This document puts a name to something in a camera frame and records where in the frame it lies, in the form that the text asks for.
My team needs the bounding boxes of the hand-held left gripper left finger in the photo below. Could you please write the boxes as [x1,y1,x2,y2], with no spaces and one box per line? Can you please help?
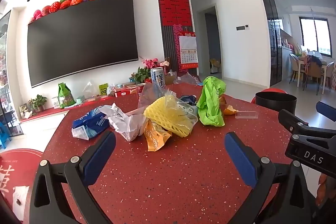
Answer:
[29,131,117,224]

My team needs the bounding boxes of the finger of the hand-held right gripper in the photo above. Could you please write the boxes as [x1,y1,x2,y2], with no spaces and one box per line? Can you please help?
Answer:
[278,109,315,139]
[316,101,336,117]

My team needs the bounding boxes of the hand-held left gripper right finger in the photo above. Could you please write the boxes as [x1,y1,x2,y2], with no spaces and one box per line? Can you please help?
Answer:
[224,132,318,224]

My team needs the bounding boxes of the black trash bin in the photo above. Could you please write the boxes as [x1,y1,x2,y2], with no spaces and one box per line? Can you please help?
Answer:
[255,91,297,126]

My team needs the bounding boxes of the blue tissue packet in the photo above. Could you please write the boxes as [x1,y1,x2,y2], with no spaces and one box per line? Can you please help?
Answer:
[72,106,113,141]

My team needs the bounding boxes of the white plastic bag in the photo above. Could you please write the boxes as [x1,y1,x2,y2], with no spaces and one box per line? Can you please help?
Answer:
[100,103,149,142]

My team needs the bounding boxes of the small clear plastic box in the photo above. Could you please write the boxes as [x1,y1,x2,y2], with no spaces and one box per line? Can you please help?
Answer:
[235,110,258,119]

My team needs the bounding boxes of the orange brown scrap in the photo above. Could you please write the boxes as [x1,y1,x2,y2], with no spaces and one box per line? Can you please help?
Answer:
[219,97,238,116]

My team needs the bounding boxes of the orange snack packet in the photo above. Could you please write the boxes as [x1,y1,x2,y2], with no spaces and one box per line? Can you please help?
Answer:
[143,119,172,152]

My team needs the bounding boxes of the green plastic bag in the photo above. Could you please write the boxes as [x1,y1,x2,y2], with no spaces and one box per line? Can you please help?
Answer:
[196,76,227,127]

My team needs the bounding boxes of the yellow foam fruit net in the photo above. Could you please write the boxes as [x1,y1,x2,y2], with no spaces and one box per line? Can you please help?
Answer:
[143,95,195,138]

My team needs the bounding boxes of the clear plastic bag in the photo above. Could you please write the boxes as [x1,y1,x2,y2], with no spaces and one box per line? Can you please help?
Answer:
[136,82,198,130]

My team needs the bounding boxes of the dark blue packet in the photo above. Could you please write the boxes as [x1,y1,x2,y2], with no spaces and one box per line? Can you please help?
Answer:
[178,95,197,106]

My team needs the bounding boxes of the person's right hand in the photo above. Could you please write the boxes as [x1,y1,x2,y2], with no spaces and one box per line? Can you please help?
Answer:
[316,174,330,203]

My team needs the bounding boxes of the red plastic stool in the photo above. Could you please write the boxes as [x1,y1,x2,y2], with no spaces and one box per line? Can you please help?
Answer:
[251,88,279,104]

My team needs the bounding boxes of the beige dining chair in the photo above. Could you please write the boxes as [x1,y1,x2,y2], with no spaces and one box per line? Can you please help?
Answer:
[322,61,336,94]
[289,53,301,84]

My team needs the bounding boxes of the brown dining chair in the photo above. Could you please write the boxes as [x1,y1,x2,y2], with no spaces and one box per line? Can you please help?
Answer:
[304,55,322,94]

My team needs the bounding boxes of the white dining table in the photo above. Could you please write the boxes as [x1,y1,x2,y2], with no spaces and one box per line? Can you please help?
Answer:
[297,56,335,88]

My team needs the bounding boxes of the red low tv bench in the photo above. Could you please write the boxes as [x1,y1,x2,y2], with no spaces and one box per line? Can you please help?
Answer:
[20,102,70,123]

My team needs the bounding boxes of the red biscuit box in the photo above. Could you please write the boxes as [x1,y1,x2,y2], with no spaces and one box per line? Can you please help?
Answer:
[114,86,137,98]

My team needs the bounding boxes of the clear bag on bench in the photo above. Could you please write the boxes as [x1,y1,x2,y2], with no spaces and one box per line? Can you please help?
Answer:
[83,81,99,97]

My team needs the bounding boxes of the green snack bag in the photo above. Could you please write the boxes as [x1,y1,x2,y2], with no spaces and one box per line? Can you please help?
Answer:
[58,82,72,109]

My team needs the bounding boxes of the dark glass cabinet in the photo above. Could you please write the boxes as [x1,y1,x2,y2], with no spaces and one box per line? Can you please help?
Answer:
[259,0,283,83]

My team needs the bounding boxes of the dark framed window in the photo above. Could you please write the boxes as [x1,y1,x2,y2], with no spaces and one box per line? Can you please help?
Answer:
[299,17,330,54]

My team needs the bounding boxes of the small potted plant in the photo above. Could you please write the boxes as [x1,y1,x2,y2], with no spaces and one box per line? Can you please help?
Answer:
[28,94,48,114]

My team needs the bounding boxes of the red round rug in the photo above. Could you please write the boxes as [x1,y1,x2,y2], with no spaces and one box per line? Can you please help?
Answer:
[0,149,44,214]

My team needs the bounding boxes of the yellow bag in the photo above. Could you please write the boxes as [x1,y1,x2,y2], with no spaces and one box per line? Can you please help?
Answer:
[210,59,221,73]

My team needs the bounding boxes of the tall white blue drink can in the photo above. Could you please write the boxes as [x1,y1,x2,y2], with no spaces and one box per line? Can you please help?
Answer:
[150,67,166,97]

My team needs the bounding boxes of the grey plastic bag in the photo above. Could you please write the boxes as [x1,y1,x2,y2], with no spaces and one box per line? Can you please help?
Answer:
[175,72,201,85]

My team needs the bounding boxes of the blue plastic stool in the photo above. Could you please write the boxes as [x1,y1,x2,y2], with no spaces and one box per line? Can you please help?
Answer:
[0,122,11,149]

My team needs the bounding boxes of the pink artificial flowers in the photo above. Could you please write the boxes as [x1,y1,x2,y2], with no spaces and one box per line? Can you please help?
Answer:
[139,56,171,69]

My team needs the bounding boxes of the large black television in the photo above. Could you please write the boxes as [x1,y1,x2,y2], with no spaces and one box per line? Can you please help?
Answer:
[27,0,139,88]

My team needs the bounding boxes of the red paper-cut hanging strip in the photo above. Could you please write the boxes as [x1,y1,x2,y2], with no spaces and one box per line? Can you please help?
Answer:
[173,25,185,73]

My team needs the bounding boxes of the row of red paper lanterns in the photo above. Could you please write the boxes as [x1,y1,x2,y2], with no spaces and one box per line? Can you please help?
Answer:
[28,0,134,25]

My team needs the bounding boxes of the red wall calendar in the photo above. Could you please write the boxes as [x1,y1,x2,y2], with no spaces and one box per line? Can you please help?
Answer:
[178,31,198,71]

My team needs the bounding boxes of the dark slatted wall panel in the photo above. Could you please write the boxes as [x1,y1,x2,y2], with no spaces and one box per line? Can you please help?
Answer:
[156,0,198,75]

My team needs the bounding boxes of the red paper-cut wall decoration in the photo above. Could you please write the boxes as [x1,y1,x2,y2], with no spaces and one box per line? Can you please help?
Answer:
[158,0,190,26]

